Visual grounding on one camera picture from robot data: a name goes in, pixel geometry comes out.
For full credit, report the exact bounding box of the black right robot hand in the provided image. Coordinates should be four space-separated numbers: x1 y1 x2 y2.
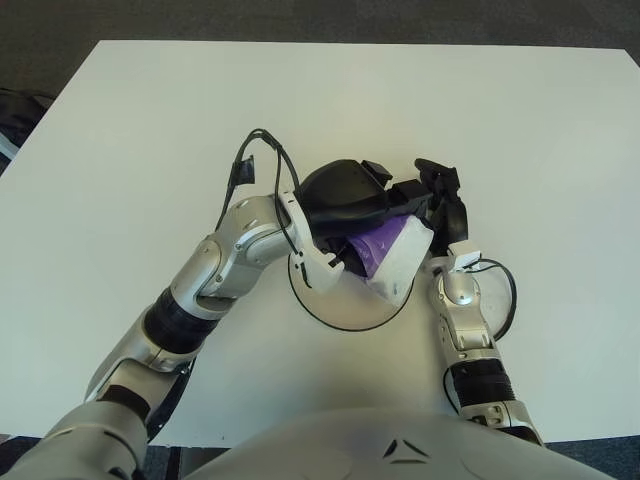
413 158 470 259

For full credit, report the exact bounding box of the black bag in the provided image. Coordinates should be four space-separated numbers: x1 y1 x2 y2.
0 88 54 161

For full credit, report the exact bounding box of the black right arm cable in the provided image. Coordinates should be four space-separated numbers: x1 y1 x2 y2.
474 258 518 344

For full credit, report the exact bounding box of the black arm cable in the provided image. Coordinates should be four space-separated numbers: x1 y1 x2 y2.
217 128 306 261
474 258 518 344

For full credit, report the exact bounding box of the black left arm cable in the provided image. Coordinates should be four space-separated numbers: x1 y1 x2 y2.
217 128 306 261

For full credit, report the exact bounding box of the purple tissue paper pack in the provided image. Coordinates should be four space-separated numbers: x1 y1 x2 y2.
347 214 435 305

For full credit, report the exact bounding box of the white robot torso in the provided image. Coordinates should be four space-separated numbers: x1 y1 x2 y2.
182 399 640 480

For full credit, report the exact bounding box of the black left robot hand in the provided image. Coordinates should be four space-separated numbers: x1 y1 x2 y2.
298 158 431 274

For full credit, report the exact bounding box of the white plate with black rim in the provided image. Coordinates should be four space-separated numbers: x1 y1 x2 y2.
287 244 416 332

